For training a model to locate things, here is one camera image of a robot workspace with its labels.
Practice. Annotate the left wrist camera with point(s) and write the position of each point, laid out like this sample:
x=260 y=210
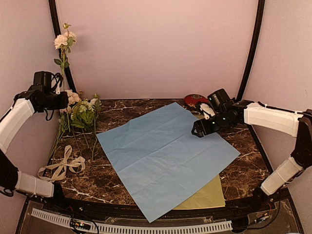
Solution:
x=48 y=82

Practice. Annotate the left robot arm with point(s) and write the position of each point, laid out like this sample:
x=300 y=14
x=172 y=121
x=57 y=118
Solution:
x=24 y=106

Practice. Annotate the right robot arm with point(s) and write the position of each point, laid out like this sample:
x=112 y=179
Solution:
x=294 y=123

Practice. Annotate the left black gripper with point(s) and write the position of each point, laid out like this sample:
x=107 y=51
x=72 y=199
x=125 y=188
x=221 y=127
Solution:
x=64 y=103

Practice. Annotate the cream rose stem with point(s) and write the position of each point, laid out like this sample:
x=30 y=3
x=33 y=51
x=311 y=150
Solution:
x=63 y=43

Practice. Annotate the yellow-green wrapping paper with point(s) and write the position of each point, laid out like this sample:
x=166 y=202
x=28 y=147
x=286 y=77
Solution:
x=209 y=196

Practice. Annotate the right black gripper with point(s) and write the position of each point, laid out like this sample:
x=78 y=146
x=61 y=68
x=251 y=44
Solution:
x=198 y=124

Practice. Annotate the white slotted cable duct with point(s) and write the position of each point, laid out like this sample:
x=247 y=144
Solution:
x=83 y=226

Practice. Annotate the light blue wrapping paper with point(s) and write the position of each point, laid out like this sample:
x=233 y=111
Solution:
x=160 y=162

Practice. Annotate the cream ribbon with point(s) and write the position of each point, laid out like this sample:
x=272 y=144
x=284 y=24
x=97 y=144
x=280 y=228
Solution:
x=60 y=169

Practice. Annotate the right black frame post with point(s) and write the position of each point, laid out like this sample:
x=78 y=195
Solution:
x=252 y=50

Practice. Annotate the black frame post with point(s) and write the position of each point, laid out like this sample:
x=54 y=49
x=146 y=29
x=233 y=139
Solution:
x=252 y=50
x=57 y=31

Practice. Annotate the red decorated round plate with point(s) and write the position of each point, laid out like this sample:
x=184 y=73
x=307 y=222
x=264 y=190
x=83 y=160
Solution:
x=193 y=99

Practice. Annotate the left black frame post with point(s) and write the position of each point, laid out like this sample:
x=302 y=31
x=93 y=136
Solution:
x=57 y=31

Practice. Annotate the pink rose stem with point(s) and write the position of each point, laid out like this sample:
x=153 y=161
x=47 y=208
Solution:
x=64 y=118

